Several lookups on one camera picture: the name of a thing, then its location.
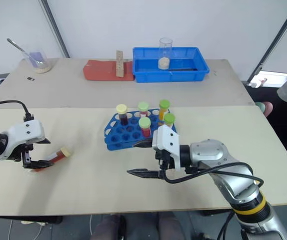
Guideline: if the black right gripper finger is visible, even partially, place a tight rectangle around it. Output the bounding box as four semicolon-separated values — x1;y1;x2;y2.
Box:
126;168;166;180
132;139;155;149

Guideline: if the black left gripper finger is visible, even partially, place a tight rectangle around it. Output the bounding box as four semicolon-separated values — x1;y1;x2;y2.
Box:
23;159;55;169
27;138;52;146

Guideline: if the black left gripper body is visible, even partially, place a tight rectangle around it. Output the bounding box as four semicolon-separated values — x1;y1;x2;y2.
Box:
9;143;35;165

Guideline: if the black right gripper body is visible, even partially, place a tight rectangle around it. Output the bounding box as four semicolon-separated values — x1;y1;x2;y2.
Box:
154;149;177;174

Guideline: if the green-capped red test tube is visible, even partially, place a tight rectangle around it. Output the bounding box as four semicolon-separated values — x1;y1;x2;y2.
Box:
137;101;150;120
138;117;152;139

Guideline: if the cream-capped red test tube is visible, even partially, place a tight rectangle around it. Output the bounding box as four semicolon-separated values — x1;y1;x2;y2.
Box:
30;146;74;174

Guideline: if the blue test tube rack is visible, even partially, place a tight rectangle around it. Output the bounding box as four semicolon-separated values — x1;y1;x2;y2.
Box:
103;108;179;152

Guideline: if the green-capped orange test tube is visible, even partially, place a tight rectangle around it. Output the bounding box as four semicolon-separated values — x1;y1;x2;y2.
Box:
158;99;171;121

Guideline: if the yellow-capped dark red tube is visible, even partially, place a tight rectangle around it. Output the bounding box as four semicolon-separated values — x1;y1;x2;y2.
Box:
115;103;130;126

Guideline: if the blue plastic bin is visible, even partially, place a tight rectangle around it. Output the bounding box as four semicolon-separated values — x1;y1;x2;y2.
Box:
132;46;211;84

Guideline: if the wide clear beaker with grains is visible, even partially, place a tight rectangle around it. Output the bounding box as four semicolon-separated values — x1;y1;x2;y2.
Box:
23;48;53;74

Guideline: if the wooden block with holes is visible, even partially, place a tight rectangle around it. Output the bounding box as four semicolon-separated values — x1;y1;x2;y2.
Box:
114;49;125;79

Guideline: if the tall clear beaker with grains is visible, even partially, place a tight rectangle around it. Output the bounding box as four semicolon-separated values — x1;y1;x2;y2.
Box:
157;37;174;71

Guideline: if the red flat mat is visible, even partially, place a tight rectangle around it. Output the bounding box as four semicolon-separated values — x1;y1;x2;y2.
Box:
82;59;136;82

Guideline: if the metal spoon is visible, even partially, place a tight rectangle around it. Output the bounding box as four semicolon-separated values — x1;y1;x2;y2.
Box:
6;37;45;66

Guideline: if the pink and green round object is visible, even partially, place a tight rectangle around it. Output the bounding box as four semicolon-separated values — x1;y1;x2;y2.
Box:
254;100;274;118

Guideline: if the white small device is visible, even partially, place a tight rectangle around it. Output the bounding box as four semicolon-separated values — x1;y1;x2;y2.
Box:
248;77;269;89

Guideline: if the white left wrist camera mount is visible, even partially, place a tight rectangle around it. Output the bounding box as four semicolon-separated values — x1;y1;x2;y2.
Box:
0;119;46;161

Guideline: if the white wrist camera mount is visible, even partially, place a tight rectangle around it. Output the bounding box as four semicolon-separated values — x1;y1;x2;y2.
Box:
151;124;182;173
0;119;46;161

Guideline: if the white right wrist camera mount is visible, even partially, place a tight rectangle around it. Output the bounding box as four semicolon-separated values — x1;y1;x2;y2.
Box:
151;124;182;173

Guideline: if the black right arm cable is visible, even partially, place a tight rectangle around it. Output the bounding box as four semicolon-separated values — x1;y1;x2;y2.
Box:
162;161;265;194

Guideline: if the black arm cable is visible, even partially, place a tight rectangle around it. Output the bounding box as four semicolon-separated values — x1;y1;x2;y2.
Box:
162;161;265;194
0;100;36;121

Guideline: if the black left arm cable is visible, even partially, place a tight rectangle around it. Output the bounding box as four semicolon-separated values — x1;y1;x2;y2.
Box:
0;100;36;121

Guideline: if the thin white cable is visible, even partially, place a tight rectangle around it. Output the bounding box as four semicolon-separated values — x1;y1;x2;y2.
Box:
7;219;46;240

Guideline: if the grey metal frame pole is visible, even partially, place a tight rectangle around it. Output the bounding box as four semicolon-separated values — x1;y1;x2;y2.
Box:
246;0;287;86
38;0;71;59

